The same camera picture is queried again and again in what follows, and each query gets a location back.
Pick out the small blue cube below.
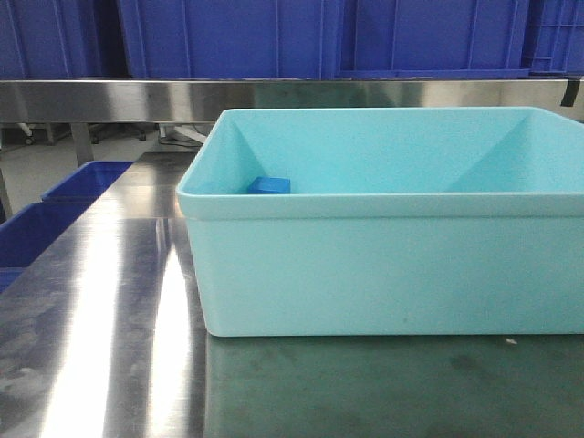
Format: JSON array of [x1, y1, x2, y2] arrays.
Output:
[[246, 176, 291, 194]]

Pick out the steel shelf leg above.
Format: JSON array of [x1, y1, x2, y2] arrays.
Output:
[[70, 122, 95, 166]]

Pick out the light teal plastic tub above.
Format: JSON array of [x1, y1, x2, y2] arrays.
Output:
[[177, 107, 583, 337]]

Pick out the blue crate upper right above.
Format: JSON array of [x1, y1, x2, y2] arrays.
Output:
[[336, 1, 529, 79]]

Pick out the blue crate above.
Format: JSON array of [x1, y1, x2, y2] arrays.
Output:
[[336, 1, 529, 79], [525, 0, 583, 75], [1, 1, 105, 79], [118, 1, 345, 80]]

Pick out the blue bin lower far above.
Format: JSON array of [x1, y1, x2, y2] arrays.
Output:
[[41, 161, 132, 203]]

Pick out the blue bin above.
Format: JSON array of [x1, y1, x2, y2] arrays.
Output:
[[41, 161, 132, 203], [0, 201, 92, 293]]

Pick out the blue crate upper middle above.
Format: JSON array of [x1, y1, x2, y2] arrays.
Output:
[[118, 1, 345, 80]]

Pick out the blue bin lower near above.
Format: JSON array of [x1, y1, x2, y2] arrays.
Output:
[[0, 201, 92, 293]]

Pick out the black tape strip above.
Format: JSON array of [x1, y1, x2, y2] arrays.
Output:
[[560, 77, 583, 108]]

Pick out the blue crate upper left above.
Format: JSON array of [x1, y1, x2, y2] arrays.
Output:
[[1, 1, 105, 79]]

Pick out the blue crate far right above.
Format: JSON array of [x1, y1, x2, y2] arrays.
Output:
[[525, 0, 583, 75]]

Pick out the stainless steel shelf rail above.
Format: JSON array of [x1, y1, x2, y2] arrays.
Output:
[[1, 78, 583, 123]]

